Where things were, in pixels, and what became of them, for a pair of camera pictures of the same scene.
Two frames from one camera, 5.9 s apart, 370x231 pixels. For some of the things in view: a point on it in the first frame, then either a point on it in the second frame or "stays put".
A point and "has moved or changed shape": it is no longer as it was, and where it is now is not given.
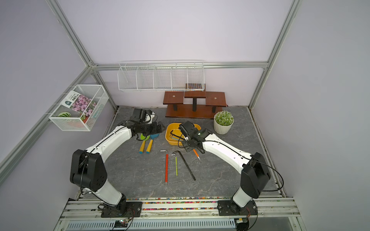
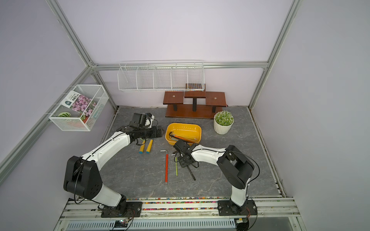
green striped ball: x=64 y=114 stays put
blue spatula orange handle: x=152 y=136 stays put
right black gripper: x=186 y=146 -> x=181 y=163
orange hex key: x=196 y=153 has moved or changed shape
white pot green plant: x=223 y=121 stays put
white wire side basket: x=79 y=109 stays put
